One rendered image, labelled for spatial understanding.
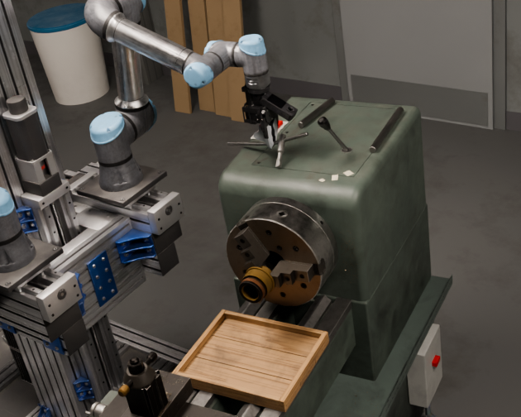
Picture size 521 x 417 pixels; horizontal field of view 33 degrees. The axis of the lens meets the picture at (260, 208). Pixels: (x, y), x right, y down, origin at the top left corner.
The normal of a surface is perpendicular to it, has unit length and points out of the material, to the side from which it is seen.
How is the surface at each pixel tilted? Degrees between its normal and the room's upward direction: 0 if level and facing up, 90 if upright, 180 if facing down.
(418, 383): 90
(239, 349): 0
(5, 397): 0
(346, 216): 90
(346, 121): 0
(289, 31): 90
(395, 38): 90
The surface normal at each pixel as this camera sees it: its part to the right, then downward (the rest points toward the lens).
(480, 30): -0.57, 0.50
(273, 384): -0.14, -0.84
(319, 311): 0.30, -0.67
